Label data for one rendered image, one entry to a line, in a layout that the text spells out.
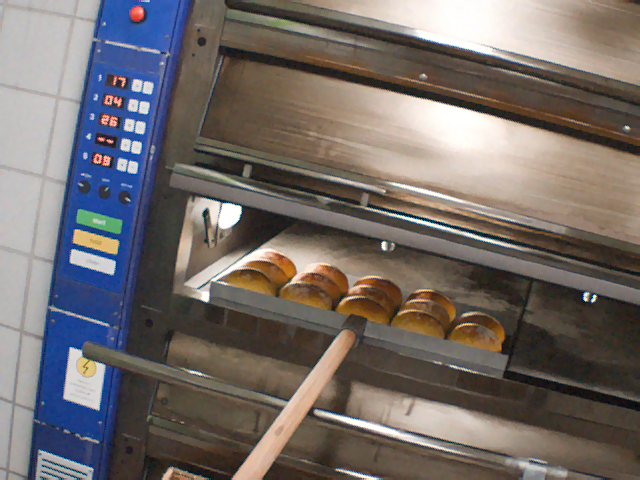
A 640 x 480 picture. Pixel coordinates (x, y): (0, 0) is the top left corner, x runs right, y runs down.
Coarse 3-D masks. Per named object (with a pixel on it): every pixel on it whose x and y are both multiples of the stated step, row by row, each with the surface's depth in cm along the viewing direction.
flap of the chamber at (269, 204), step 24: (192, 192) 213; (216, 192) 212; (240, 192) 212; (288, 216) 210; (312, 216) 209; (336, 216) 209; (384, 240) 208; (408, 240) 207; (432, 240) 206; (480, 264) 205; (504, 264) 204; (528, 264) 203; (576, 288) 202; (600, 288) 201; (624, 288) 200
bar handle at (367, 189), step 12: (204, 144) 217; (216, 156) 217; (228, 156) 216; (240, 156) 215; (252, 156) 215; (252, 168) 216; (264, 168) 215; (276, 168) 214; (288, 168) 214; (300, 168) 214; (324, 180) 213; (336, 180) 213; (348, 180) 212; (372, 192) 212; (384, 192) 211; (360, 204) 212
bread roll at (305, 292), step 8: (288, 288) 235; (296, 288) 235; (304, 288) 234; (312, 288) 235; (320, 288) 235; (280, 296) 236; (288, 296) 235; (296, 296) 234; (304, 296) 234; (312, 296) 234; (320, 296) 234; (328, 296) 235; (312, 304) 234; (320, 304) 234; (328, 304) 235
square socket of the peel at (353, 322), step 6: (348, 318) 228; (354, 318) 228; (360, 318) 229; (366, 318) 230; (342, 324) 224; (348, 324) 224; (354, 324) 225; (360, 324) 226; (354, 330) 222; (360, 330) 224; (360, 336) 225
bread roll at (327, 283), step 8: (304, 272) 244; (312, 272) 243; (296, 280) 243; (304, 280) 242; (312, 280) 242; (320, 280) 242; (328, 280) 242; (328, 288) 241; (336, 288) 242; (336, 296) 242; (336, 304) 243
